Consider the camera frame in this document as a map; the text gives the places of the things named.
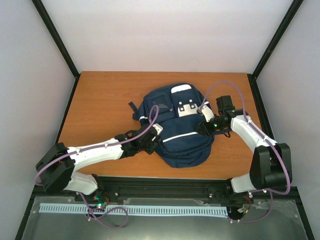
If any navy blue student backpack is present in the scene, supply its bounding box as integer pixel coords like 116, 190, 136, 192
129, 82, 229, 168

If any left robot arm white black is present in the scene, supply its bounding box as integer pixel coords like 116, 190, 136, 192
35, 123, 163, 202

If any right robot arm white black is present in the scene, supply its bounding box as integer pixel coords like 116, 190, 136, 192
196, 95, 292, 195

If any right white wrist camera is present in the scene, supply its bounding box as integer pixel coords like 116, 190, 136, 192
197, 105, 215, 123

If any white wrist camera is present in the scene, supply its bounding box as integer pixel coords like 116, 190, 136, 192
152, 123, 163, 136
197, 105, 215, 123

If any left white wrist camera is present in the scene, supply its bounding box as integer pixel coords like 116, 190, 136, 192
152, 123, 163, 136

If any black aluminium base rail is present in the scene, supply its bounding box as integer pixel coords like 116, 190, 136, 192
32, 174, 300, 208

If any light blue slotted cable duct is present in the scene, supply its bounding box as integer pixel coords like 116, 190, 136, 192
38, 203, 228, 218

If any right black frame post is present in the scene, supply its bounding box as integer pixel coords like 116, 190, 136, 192
251, 0, 305, 78

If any black frame post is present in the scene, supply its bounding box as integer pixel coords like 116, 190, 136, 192
31, 0, 81, 77
251, 0, 305, 78

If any left black frame post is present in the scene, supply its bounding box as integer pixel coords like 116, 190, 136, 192
31, 0, 81, 77

